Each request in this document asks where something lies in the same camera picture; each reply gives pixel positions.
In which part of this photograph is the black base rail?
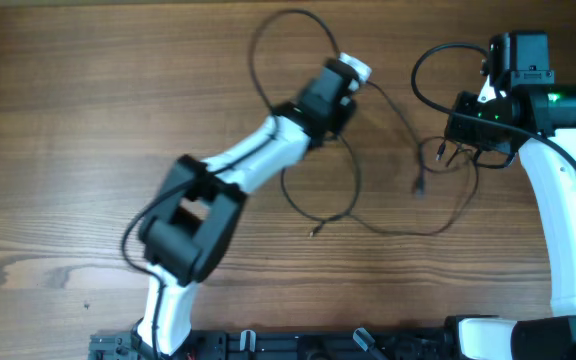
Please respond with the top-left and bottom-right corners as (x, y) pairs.
(87, 327), (534, 360)

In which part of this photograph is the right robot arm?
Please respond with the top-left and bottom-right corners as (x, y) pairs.
(445, 31), (576, 359)

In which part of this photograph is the left camera black cable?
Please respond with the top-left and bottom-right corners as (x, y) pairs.
(120, 8), (342, 360)

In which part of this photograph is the black cable bundle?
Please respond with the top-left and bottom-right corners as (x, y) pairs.
(280, 79), (482, 238)

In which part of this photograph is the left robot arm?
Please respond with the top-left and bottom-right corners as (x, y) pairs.
(130, 54), (372, 359)

